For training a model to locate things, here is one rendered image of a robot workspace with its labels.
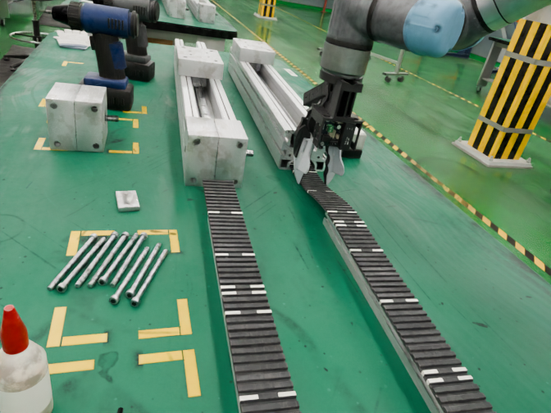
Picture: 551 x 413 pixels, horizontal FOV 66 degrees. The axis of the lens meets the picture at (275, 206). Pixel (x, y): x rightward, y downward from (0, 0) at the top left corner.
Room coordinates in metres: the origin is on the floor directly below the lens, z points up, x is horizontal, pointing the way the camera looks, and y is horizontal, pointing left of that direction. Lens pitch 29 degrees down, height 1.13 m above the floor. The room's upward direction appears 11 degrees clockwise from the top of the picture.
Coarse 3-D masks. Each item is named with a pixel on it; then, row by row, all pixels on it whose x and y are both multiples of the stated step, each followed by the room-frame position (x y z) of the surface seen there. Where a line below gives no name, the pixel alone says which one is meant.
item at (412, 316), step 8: (392, 312) 0.38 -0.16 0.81; (400, 312) 0.38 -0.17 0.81; (408, 312) 0.38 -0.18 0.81; (416, 312) 0.39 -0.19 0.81; (424, 312) 0.39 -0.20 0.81; (392, 320) 0.36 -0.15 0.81; (400, 320) 0.37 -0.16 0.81; (408, 320) 0.37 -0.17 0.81; (416, 320) 0.37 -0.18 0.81; (424, 320) 0.38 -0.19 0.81
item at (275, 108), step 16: (240, 64) 1.32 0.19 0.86; (240, 80) 1.32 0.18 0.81; (256, 80) 1.13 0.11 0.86; (272, 80) 1.22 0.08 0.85; (256, 96) 1.06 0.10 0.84; (272, 96) 1.01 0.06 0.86; (288, 96) 1.05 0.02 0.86; (256, 112) 1.04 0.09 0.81; (272, 112) 0.89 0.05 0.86; (288, 112) 1.03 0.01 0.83; (304, 112) 0.92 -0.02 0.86; (272, 128) 0.87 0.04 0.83; (288, 128) 0.80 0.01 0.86; (272, 144) 0.85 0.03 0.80; (288, 144) 0.79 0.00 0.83; (288, 160) 0.80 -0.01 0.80; (320, 160) 0.81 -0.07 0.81
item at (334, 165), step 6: (330, 150) 0.73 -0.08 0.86; (336, 150) 0.73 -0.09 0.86; (330, 156) 0.74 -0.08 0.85; (336, 156) 0.73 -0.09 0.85; (330, 162) 0.74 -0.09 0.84; (336, 162) 0.72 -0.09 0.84; (342, 162) 0.71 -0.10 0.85; (330, 168) 0.74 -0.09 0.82; (336, 168) 0.72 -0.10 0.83; (342, 168) 0.70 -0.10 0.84; (324, 174) 0.74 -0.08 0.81; (330, 174) 0.74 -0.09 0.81; (342, 174) 0.70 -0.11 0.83; (324, 180) 0.74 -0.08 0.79; (330, 180) 0.74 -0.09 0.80
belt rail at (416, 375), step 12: (336, 240) 0.55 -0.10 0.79; (348, 252) 0.50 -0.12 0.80; (348, 264) 0.50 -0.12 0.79; (360, 276) 0.46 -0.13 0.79; (360, 288) 0.45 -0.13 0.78; (372, 300) 0.42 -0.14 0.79; (384, 312) 0.39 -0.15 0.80; (384, 324) 0.39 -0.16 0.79; (396, 336) 0.37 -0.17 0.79; (396, 348) 0.35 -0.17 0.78; (408, 360) 0.33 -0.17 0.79; (408, 372) 0.33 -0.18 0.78; (420, 372) 0.31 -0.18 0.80; (420, 384) 0.31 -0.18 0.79; (432, 396) 0.29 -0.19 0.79; (432, 408) 0.28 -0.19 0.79
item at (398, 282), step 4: (368, 280) 0.43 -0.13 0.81; (372, 280) 0.43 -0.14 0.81; (376, 280) 0.43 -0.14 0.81; (380, 280) 0.43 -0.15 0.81; (384, 280) 0.44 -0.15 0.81; (388, 280) 0.44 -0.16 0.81; (392, 280) 0.44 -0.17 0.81; (396, 280) 0.44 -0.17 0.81; (400, 280) 0.44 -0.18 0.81; (368, 284) 0.43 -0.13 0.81; (372, 284) 0.42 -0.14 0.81; (376, 284) 0.42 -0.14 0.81; (380, 284) 0.43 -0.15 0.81; (384, 284) 0.43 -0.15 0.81; (388, 284) 0.43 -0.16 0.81; (392, 284) 0.43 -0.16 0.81; (396, 284) 0.43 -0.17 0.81; (400, 284) 0.43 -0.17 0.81; (404, 284) 0.44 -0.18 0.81
